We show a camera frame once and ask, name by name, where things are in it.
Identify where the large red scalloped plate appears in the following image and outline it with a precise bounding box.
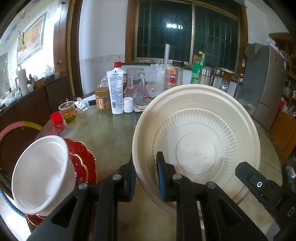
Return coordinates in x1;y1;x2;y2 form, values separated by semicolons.
26;138;98;227

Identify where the large white foam bowl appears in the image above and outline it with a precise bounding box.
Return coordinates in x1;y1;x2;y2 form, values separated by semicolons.
11;135;76;216

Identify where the large cream plastic bowl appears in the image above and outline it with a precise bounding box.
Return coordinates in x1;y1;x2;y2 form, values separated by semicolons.
132;84;261;215

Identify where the red cigarette box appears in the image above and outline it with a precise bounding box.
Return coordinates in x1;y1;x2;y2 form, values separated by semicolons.
50;111;66;126

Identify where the plastic cup of tea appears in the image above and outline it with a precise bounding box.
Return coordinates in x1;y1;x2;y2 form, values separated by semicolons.
59;101;76;124

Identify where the peanut butter jar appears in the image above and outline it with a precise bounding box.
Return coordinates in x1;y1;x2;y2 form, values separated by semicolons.
95;87;111;110

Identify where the small white pill bottle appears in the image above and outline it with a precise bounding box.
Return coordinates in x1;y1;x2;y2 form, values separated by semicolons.
123;97;133;113

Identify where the brown book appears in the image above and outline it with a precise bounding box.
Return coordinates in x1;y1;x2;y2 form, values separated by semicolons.
133;99;152;110

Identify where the clear glass pitcher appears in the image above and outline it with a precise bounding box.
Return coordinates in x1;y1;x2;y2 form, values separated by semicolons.
126;68;146;101

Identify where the grey refrigerator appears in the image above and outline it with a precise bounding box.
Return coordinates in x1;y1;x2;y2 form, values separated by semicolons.
237;43;286;130

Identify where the white lotion tube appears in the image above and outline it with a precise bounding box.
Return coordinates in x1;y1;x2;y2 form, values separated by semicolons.
107;68;124;114

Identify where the stainless steel thermos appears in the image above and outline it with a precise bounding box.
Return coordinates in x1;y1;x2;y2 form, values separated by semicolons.
198;68;212;85

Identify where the clear plastic bag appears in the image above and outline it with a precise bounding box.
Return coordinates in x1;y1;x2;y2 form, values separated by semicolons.
147;61;166;98

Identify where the red cap liquor bottle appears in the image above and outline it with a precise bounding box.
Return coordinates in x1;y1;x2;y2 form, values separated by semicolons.
114;61;127;98

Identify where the amber sauce bottle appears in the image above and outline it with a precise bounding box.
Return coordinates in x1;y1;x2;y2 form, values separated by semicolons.
165;65;178;90

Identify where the green soda bottle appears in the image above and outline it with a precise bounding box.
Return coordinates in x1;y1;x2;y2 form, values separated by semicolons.
190;51;205;84

